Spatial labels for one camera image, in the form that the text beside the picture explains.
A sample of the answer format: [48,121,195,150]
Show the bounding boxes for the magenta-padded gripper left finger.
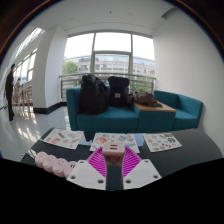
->
[66,147,116,191]

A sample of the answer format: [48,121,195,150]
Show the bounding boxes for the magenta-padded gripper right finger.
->
[115,148,163,191]

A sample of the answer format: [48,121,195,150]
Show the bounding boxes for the pink charger block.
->
[102,141,126,167]

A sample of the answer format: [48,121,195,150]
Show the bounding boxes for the pink power strip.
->
[34,150,79,179]

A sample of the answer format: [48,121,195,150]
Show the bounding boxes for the sticker sheet with green items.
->
[142,132,184,154]

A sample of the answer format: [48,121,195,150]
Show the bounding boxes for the sticker sheet with pink items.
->
[42,128,85,151]

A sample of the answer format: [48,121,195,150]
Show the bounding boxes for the large colourful sticker sheet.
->
[89,132,141,155]

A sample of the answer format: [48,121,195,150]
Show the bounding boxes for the teal sofa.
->
[65,86,204,135]

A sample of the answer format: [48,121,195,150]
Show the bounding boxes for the wooden sofa table top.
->
[133,101,177,114]

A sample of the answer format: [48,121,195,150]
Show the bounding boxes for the brown jacket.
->
[126,88,164,108]

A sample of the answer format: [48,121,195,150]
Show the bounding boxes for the large black backpack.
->
[78,73,110,116]

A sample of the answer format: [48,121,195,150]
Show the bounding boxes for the small black backpack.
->
[107,75,131,108]

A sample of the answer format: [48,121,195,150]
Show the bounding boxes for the metal window railing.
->
[58,72,157,102]

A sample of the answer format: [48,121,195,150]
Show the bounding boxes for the group of wooden chairs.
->
[13,81,35,114]

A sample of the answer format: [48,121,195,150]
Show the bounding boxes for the person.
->
[4,63,17,123]
[13,77,23,105]

